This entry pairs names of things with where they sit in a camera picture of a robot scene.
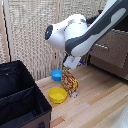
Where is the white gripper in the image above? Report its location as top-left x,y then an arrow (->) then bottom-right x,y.
63,54 -> 86,70

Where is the colourful snack box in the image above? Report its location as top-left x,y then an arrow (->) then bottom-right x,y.
60,68 -> 80,98

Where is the metal drawer handle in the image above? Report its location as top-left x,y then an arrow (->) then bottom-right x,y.
94,43 -> 110,50

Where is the blue bowl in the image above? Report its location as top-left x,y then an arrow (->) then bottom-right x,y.
50,69 -> 64,82

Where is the small grey white cup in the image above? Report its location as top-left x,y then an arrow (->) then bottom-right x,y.
71,92 -> 78,99

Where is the yellow bowl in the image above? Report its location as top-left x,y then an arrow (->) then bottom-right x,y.
47,86 -> 69,104

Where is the black fabric storage bin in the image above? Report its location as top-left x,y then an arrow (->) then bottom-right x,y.
0,59 -> 53,128

